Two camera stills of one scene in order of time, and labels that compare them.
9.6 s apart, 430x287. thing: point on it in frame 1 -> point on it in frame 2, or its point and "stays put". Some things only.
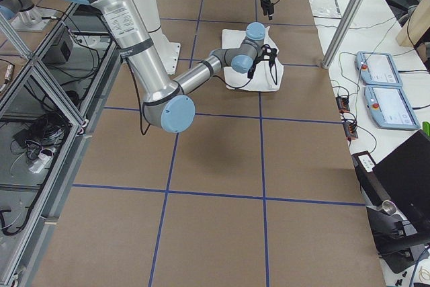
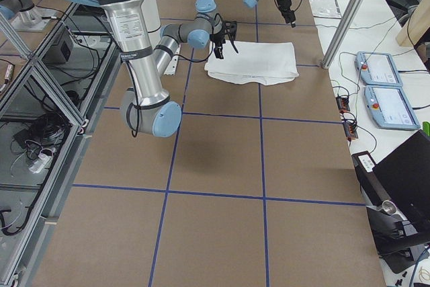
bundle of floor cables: (37, 140) stays put
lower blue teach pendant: (391, 107) stays put
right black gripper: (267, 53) -> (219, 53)
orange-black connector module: (342, 103) stays put
